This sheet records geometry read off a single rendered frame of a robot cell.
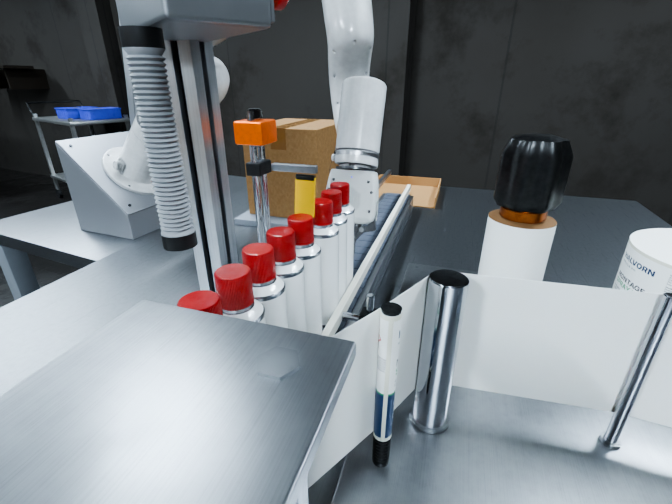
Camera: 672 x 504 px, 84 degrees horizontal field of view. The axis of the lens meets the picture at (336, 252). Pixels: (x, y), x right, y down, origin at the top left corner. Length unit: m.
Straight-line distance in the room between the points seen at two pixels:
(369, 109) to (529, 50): 2.49
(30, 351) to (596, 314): 0.82
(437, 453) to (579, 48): 2.91
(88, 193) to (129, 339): 1.12
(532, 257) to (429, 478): 0.31
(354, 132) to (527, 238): 0.34
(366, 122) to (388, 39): 2.44
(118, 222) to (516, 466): 1.10
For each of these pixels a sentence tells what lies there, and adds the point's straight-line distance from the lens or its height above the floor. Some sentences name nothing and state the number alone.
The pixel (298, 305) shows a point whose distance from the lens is 0.46.
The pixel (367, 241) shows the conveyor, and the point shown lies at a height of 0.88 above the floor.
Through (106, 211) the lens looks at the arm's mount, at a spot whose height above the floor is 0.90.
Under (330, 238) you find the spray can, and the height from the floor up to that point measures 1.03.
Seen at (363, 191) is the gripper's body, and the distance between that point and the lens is 0.70.
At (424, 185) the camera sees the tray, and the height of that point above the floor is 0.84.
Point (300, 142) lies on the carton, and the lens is 1.12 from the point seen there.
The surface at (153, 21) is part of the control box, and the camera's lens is 0.40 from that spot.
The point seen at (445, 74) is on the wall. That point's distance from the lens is 3.19.
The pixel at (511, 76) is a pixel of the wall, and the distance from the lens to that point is 3.14.
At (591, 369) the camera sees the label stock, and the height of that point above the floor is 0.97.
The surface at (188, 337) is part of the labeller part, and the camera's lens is 0.17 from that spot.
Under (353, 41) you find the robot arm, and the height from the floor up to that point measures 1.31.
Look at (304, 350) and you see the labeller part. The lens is 0.16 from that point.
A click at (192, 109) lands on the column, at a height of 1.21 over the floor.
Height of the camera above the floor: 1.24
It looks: 24 degrees down
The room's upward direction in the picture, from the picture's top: straight up
